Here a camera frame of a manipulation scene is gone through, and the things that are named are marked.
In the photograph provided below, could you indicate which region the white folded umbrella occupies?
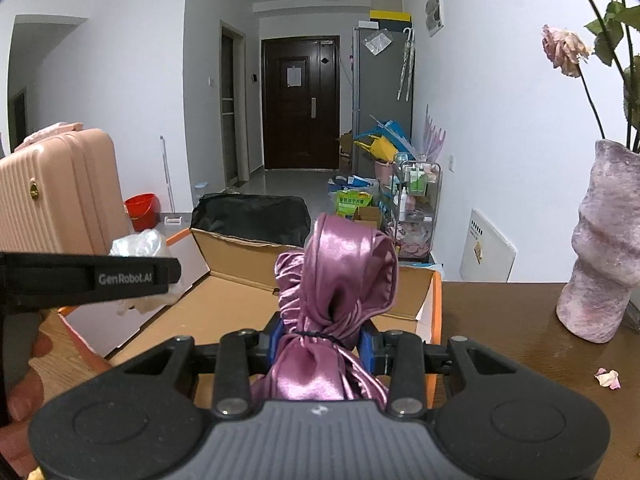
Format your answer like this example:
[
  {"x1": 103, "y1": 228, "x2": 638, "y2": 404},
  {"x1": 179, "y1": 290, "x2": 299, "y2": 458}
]
[{"x1": 396, "y1": 27, "x2": 417, "y2": 102}]

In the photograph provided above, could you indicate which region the red plastic bucket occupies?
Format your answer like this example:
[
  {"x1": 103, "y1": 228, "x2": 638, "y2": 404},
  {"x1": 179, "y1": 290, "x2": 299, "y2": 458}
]
[{"x1": 123, "y1": 193, "x2": 161, "y2": 233}]

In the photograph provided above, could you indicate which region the pink wrapped packet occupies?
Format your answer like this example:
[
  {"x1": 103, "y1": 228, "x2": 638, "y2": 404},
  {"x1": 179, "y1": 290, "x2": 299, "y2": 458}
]
[{"x1": 14, "y1": 121, "x2": 85, "y2": 152}]

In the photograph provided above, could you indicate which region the green printed bag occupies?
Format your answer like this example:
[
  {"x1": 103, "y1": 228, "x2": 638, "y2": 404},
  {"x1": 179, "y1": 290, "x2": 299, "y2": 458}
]
[{"x1": 334, "y1": 189, "x2": 373, "y2": 218}]

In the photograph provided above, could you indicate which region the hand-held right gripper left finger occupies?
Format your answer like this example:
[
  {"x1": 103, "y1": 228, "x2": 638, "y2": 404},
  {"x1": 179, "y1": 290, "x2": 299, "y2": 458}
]
[{"x1": 116, "y1": 312, "x2": 286, "y2": 418}]

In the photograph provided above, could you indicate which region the yellow shopping bag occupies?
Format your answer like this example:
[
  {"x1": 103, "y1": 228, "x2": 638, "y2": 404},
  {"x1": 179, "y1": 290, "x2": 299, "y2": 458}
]
[{"x1": 354, "y1": 135, "x2": 398, "y2": 162}]

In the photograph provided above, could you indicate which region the mottled purple vase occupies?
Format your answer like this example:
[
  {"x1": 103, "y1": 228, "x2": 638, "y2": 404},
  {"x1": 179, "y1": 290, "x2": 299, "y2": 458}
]
[{"x1": 556, "y1": 140, "x2": 640, "y2": 345}]

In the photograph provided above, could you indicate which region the yellow and dark box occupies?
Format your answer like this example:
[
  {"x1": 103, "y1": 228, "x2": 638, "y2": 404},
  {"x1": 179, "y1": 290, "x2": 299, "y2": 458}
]
[{"x1": 369, "y1": 9, "x2": 413, "y2": 31}]

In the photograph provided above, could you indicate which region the fallen pink petal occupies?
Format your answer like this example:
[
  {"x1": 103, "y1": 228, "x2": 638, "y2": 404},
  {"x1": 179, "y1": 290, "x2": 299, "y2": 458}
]
[{"x1": 594, "y1": 367, "x2": 622, "y2": 390}]

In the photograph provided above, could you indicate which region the white electrical panel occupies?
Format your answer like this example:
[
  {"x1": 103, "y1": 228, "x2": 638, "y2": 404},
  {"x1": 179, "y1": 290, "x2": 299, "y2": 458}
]
[{"x1": 424, "y1": 0, "x2": 446, "y2": 37}]

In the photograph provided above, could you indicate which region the dried rose bouquet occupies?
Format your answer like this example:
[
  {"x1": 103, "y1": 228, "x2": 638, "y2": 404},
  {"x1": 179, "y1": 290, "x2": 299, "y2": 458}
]
[{"x1": 541, "y1": 0, "x2": 640, "y2": 153}]

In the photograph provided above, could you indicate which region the pink ribbed suitcase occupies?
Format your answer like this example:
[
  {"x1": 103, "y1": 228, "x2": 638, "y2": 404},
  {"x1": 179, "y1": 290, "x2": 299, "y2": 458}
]
[{"x1": 0, "y1": 127, "x2": 132, "y2": 256}]

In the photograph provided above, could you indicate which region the dark side door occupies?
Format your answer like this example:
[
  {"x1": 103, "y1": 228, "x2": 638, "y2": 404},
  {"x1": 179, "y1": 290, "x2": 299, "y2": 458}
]
[{"x1": 220, "y1": 20, "x2": 249, "y2": 187}]

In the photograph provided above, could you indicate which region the white flat mop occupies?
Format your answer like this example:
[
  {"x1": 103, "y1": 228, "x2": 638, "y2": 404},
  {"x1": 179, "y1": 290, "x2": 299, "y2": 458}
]
[{"x1": 159, "y1": 135, "x2": 185, "y2": 227}]

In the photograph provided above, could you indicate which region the metal trolley rack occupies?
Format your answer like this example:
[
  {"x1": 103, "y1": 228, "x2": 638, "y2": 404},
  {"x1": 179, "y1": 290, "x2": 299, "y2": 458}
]
[{"x1": 382, "y1": 160, "x2": 443, "y2": 263}]

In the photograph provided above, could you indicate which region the person's left hand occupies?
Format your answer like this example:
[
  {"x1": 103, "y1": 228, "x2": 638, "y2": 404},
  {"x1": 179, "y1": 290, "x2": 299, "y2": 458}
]
[{"x1": 0, "y1": 331, "x2": 55, "y2": 480}]

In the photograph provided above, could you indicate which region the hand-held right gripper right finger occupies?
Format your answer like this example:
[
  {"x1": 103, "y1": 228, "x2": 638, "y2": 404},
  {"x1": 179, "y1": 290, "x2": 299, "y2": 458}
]
[{"x1": 357, "y1": 321, "x2": 521, "y2": 418}]

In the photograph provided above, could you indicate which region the orange-edged cardboard box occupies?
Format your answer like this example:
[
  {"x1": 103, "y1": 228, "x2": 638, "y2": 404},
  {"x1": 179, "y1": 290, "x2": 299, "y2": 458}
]
[{"x1": 57, "y1": 227, "x2": 443, "y2": 411}]

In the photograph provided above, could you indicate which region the white and blue bag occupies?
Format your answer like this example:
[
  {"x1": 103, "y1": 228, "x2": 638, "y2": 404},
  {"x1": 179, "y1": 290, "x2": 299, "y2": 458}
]
[{"x1": 327, "y1": 175, "x2": 381, "y2": 196}]

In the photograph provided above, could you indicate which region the white leaning board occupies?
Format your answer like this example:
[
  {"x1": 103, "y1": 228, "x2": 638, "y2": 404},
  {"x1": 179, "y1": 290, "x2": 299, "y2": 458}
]
[{"x1": 459, "y1": 208, "x2": 517, "y2": 283}]

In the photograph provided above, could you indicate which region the white plastic bag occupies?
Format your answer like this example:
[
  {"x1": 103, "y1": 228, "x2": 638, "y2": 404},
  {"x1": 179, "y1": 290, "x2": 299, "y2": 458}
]
[{"x1": 109, "y1": 228, "x2": 193, "y2": 316}]

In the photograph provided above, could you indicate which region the pink waste bin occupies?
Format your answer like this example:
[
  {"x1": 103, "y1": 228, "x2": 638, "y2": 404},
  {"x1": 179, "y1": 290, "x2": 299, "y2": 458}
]
[{"x1": 374, "y1": 159, "x2": 401, "y2": 186}]

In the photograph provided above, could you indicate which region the grey refrigerator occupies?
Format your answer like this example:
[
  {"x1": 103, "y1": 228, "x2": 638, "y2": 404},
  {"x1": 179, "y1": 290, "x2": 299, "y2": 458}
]
[{"x1": 351, "y1": 26, "x2": 416, "y2": 171}]

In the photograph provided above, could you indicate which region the purple satin cloth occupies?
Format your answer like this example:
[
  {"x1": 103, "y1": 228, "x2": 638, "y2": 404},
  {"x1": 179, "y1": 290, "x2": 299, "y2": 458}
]
[{"x1": 250, "y1": 212, "x2": 401, "y2": 403}]

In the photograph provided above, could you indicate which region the clear plastic pouch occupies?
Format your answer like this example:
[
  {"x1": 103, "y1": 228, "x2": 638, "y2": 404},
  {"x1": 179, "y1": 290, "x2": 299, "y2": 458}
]
[{"x1": 364, "y1": 30, "x2": 393, "y2": 56}]

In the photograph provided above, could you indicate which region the blue shopping bag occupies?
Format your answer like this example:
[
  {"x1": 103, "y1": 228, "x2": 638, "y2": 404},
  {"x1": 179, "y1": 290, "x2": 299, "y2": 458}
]
[{"x1": 370, "y1": 119, "x2": 416, "y2": 153}]

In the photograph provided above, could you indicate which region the dark brown entrance door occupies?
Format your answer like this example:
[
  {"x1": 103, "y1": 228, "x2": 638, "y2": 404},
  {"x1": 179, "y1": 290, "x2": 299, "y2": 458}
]
[{"x1": 261, "y1": 36, "x2": 341, "y2": 171}]

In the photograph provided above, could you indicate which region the small cardboard carton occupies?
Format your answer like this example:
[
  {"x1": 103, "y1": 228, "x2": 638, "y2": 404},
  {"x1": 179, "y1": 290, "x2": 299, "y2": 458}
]
[{"x1": 352, "y1": 206, "x2": 383, "y2": 231}]

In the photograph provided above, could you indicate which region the black hair tie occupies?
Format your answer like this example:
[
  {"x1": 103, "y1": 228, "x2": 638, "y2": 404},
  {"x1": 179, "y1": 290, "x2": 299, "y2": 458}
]
[{"x1": 286, "y1": 329, "x2": 353, "y2": 346}]

